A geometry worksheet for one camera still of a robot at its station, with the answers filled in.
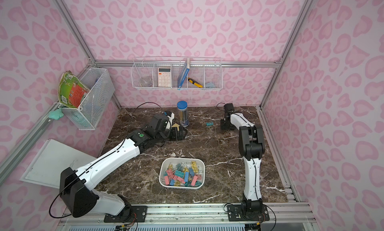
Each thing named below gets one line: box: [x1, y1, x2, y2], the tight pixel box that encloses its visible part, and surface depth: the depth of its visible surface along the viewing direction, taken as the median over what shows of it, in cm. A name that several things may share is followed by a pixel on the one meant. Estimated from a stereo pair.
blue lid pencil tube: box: [176, 100, 189, 128], surface depth 98 cm
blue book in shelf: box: [177, 57, 190, 90], surface depth 90 cm
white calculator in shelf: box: [158, 67, 172, 88], surface depth 97 cm
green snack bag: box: [58, 70, 90, 109], surface depth 73 cm
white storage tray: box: [159, 157, 206, 189], surface depth 83 cm
